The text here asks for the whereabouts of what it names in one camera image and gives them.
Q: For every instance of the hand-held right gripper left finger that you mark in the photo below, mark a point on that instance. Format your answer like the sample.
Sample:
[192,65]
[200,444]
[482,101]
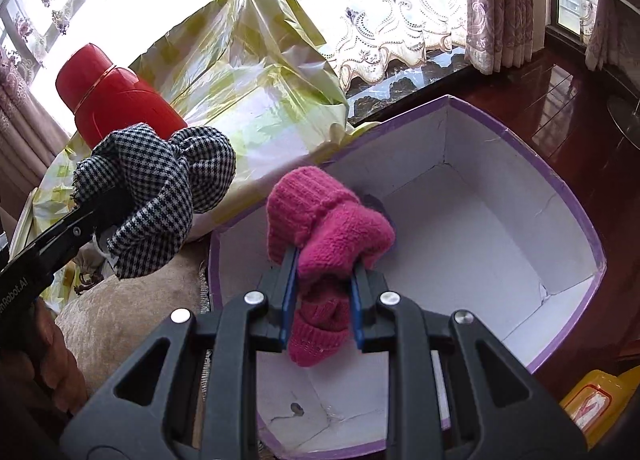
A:
[289,292]

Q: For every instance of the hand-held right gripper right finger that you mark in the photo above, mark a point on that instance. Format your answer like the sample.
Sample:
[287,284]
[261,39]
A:
[356,312]

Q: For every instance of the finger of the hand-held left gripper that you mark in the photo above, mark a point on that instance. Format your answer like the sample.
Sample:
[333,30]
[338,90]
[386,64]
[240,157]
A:
[80,227]

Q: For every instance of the pink knit sock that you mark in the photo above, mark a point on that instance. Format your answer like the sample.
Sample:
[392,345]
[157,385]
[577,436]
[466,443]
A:
[332,235]

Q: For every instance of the black white checkered cloth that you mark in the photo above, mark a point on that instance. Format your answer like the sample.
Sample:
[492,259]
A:
[160,179]

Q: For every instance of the white purple-edged cardboard box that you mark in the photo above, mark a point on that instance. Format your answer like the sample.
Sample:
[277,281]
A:
[465,240]

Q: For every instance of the person's left hand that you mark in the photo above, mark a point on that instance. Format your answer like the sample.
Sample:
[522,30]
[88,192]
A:
[55,360]

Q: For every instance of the beige cushion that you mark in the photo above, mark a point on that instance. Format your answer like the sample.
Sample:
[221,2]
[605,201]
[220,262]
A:
[135,305]

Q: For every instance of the yellow-green plastic bag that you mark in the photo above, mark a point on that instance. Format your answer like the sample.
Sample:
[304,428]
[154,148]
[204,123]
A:
[250,69]

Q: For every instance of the dark marble window sill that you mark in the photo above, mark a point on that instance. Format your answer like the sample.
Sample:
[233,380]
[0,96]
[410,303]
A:
[400,84]

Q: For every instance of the yellow packet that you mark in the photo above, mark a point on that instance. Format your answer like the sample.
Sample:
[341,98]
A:
[595,400]

